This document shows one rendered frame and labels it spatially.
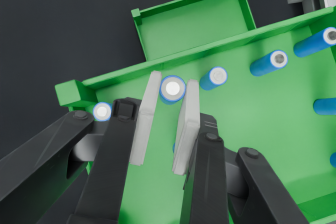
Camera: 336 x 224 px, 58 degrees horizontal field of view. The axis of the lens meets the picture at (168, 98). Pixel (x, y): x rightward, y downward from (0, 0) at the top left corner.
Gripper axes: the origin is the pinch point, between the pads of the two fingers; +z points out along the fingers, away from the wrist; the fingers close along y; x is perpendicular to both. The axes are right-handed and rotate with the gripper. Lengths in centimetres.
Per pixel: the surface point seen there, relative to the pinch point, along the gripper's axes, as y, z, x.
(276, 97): 12.3, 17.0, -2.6
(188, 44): 3, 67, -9
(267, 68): 9.1, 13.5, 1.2
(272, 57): 8.9, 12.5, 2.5
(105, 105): -5.5, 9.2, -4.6
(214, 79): 3.9, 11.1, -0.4
